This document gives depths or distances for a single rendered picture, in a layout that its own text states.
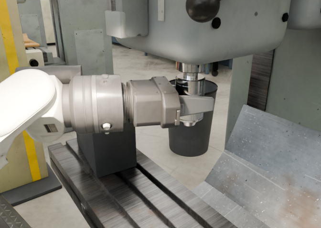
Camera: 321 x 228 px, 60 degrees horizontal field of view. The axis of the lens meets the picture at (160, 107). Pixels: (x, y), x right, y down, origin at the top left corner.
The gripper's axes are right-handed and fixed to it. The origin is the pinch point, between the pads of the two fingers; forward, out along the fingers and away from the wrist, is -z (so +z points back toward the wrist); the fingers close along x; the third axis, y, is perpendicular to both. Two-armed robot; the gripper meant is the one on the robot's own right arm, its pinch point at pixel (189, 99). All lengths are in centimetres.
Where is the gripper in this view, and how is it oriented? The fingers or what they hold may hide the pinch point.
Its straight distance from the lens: 45.3
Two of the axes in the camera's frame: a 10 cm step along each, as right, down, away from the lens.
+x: -2.0, -3.7, 9.1
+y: -0.1, 9.3, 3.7
